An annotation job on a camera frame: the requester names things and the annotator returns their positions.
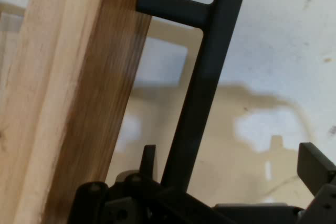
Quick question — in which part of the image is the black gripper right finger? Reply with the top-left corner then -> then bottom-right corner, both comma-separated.
297,142 -> 336,224

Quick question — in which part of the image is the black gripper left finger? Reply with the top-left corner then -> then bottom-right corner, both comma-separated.
67,144 -> 227,224

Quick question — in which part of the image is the light wooden cabinet door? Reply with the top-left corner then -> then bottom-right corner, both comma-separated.
0,0 -> 166,224

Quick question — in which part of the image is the black drawer handle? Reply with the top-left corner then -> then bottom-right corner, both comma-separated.
136,0 -> 249,192

